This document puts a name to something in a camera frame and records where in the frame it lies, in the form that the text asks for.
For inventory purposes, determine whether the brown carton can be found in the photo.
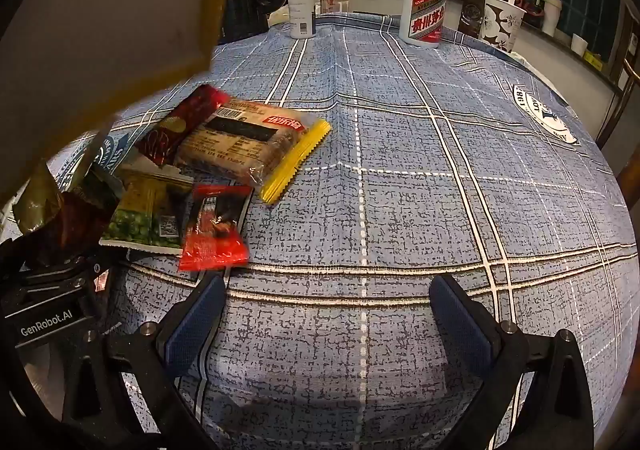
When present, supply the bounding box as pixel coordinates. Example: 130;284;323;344
459;0;496;38

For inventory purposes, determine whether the bright red snack packet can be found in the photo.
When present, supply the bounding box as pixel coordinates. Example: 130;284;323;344
179;184;253;272

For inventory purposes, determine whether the gold snack packet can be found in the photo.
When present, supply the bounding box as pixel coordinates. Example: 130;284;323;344
12;162;66;236

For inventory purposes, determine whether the dark red snack packet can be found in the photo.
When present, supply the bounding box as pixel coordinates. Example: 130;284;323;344
135;84;231;166

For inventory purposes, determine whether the blue plaid tablecloth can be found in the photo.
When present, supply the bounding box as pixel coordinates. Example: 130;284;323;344
0;11;640;450

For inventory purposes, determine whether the green pea snack packet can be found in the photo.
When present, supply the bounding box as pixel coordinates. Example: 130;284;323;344
99;165;196;256

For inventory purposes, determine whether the white tumbler with straw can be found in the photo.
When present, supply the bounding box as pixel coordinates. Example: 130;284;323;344
537;0;563;37

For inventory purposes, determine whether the yellow-edged white cardboard box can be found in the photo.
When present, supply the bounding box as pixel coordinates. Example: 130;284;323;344
0;0;238;201

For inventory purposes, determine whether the wooden chair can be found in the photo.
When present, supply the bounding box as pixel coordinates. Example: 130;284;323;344
595;35;640;201

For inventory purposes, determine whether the floral print paper cup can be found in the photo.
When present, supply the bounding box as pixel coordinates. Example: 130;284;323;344
478;0;527;54

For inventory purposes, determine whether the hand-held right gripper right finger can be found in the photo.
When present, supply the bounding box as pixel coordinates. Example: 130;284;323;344
431;274;596;450

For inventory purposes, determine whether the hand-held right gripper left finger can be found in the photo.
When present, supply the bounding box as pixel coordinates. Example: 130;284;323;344
55;274;227;450

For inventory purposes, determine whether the red gold-print snack packet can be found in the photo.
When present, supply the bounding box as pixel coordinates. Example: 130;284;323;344
30;190;121;271

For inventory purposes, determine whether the clear yellow-edged cake bar packet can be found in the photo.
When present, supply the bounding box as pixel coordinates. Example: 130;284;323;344
174;100;333;205

